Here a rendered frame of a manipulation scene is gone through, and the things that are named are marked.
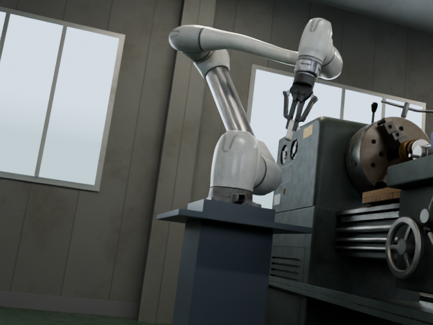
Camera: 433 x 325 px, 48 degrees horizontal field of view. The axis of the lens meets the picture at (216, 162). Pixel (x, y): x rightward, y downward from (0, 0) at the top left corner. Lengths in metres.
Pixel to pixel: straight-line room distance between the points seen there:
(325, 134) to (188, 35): 0.69
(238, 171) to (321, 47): 0.52
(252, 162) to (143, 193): 2.80
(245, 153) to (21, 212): 3.00
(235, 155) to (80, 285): 2.94
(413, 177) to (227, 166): 0.65
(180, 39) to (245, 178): 0.69
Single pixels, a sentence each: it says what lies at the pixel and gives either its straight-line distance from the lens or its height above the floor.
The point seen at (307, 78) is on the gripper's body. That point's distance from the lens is 1.73.
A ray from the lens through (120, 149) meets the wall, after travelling 4.46.
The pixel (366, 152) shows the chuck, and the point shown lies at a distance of 1.93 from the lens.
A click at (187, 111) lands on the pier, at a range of 4.44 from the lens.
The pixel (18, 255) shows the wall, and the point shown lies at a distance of 4.41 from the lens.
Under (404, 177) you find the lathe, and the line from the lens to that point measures 1.34.
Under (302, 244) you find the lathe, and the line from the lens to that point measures 2.05.
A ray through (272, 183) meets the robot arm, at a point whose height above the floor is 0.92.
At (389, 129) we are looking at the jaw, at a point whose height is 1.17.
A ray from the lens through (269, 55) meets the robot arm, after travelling 1.96.
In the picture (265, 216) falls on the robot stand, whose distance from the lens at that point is 1.63.
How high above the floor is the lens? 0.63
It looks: 10 degrees up
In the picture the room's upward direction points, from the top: 7 degrees clockwise
